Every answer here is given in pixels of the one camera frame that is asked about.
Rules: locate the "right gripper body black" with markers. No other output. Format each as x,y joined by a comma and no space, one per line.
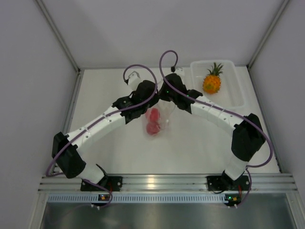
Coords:
164,95

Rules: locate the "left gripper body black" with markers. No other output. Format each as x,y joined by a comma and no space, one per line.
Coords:
154,100

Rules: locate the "clear zip top bag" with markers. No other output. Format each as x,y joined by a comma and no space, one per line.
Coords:
166,109

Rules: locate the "fake pineapple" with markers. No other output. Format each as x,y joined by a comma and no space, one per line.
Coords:
212,81

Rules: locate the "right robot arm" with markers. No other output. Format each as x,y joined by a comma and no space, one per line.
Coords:
245,131

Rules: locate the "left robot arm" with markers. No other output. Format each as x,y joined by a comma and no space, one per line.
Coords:
68,148

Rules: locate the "white plastic basket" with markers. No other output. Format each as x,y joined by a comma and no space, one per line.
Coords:
231,95

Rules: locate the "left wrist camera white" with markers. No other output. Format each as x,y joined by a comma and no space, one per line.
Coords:
133,79

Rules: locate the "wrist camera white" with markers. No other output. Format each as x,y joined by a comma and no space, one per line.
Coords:
179,71
133,79

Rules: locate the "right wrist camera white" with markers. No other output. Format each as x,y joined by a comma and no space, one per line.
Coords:
179,71

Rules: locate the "aluminium mounting rail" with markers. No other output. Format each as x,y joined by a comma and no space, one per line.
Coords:
261,183

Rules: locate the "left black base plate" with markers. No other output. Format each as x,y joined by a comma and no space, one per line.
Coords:
112,183

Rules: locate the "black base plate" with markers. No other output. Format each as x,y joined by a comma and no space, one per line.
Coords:
216,184
112,183

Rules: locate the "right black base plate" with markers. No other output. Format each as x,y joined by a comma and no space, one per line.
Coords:
216,184

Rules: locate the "white slotted cable duct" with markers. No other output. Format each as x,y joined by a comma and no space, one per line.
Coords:
137,198

